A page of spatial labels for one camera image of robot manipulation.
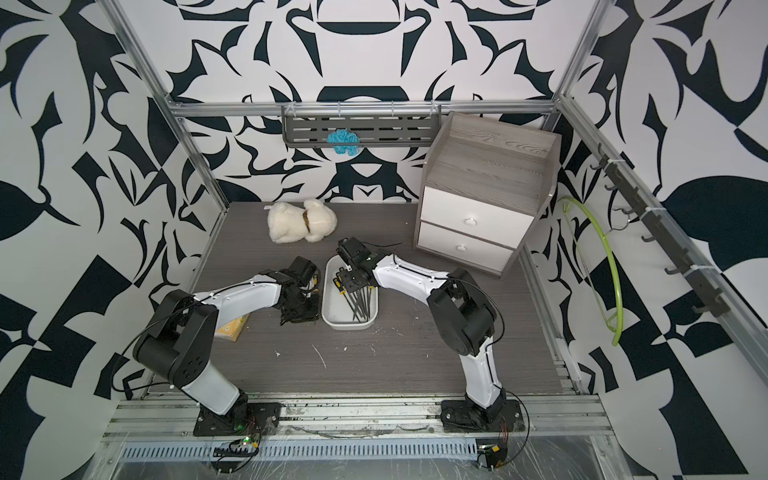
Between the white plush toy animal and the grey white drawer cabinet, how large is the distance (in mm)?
332

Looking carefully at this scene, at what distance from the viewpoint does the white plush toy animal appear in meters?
1.01

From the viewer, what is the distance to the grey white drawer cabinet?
81 centimetres
